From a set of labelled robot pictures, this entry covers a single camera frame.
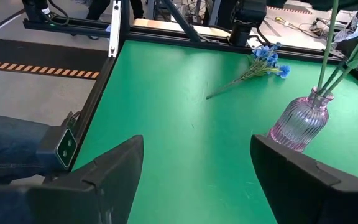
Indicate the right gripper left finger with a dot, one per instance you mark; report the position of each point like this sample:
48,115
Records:
73,199

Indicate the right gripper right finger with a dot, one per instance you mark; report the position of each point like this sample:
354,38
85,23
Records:
306,199

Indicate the pink ribbed glass vase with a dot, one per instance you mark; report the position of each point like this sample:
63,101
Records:
300,121

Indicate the red tulip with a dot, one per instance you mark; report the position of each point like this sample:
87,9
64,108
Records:
327,46
338,76

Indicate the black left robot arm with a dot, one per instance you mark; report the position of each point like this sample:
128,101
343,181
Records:
247,15

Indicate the black background robot base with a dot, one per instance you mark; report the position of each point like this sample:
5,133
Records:
36,9

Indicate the person's leg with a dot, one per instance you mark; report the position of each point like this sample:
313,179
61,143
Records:
8,146

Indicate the black floor mat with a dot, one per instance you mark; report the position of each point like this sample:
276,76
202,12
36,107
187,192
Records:
26,51

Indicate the grey cloth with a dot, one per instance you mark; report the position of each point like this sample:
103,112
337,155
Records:
351,29

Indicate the wooden table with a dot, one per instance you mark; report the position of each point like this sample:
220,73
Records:
154,26

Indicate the person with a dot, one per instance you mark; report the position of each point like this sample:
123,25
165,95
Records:
98,7

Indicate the black table frame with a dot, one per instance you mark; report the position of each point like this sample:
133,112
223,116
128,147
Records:
97,93

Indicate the aluminium bracket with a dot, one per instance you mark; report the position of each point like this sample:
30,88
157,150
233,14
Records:
115,28

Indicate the black gantry frame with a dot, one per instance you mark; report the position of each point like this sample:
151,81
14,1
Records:
182,20

